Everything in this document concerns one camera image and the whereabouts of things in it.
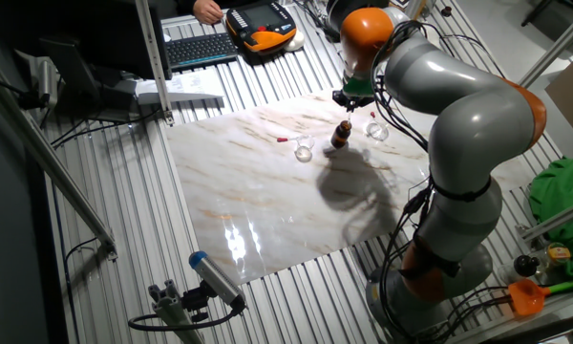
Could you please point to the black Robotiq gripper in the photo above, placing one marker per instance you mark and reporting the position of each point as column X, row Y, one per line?
column 351, row 100

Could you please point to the dark sleeved forearm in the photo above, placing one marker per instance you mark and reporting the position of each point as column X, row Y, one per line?
column 185, row 6

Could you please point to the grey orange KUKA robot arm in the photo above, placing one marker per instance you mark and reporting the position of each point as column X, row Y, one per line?
column 477, row 124

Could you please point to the person hand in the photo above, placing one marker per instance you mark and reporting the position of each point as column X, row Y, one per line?
column 207, row 12

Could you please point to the brown glass bottle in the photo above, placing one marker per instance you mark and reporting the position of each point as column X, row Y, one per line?
column 340, row 136

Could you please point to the clear glass beaker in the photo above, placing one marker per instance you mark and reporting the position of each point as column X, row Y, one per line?
column 304, row 154
column 378, row 133

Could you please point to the white round object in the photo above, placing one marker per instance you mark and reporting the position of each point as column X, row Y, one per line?
column 296, row 44

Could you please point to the black filament spool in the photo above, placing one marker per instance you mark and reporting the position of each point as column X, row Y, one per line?
column 334, row 19

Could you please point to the orange black teach pendant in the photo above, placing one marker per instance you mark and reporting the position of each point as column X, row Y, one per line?
column 262, row 21

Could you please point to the marble pattern sheet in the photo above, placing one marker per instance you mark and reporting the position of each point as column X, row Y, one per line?
column 267, row 205

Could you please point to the small dark round knob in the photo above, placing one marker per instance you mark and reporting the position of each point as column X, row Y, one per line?
column 446, row 11

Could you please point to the black keyboard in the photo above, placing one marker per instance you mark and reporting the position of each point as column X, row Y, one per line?
column 200, row 50

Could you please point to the white paper sheet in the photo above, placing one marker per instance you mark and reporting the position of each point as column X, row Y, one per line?
column 186, row 86

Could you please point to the green cloth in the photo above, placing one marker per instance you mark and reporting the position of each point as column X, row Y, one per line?
column 563, row 191

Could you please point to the clear bottle black cap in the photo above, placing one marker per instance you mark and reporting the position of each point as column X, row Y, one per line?
column 525, row 265

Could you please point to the black monitor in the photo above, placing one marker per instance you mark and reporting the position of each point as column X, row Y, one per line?
column 119, row 38

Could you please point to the jar with yellow lid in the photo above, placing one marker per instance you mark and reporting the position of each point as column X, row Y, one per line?
column 558, row 253

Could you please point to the short aluminium profile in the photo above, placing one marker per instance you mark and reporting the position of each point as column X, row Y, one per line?
column 172, row 315

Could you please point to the black monitor stand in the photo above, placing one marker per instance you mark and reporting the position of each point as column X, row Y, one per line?
column 71, row 67

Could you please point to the aluminium frame post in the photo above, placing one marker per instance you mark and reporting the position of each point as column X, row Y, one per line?
column 554, row 48
column 418, row 7
column 154, row 57

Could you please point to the silver camera blue cap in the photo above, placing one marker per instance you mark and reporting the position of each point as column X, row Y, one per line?
column 215, row 279

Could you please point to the aluminium frame strut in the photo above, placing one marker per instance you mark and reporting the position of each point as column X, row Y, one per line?
column 558, row 217
column 52, row 162

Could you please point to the black camera clamp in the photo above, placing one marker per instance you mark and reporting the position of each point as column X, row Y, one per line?
column 196, row 301

